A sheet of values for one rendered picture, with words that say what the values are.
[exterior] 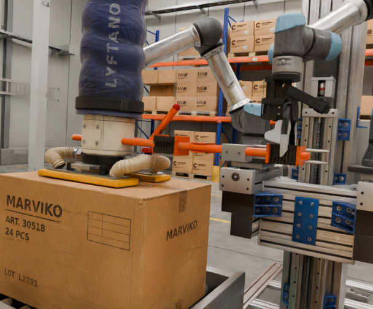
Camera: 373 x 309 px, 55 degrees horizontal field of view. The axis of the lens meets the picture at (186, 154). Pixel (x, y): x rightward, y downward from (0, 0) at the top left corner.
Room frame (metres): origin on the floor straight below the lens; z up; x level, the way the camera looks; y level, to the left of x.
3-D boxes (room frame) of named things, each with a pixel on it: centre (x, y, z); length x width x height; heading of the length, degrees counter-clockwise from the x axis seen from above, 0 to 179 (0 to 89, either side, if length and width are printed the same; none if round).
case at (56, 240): (1.22, 0.26, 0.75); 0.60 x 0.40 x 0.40; 61
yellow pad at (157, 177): (1.31, 0.22, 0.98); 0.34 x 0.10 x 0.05; 61
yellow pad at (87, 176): (1.14, 0.31, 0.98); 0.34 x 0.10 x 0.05; 61
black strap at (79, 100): (1.23, 0.26, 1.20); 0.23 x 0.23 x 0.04
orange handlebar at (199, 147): (1.23, 0.04, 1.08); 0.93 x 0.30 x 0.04; 61
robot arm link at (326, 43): (1.00, -0.33, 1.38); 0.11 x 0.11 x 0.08; 25
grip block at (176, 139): (1.10, 0.05, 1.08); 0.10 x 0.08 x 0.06; 151
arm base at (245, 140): (1.56, -0.29, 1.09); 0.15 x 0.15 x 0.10
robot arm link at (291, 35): (0.95, -0.25, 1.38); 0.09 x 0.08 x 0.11; 115
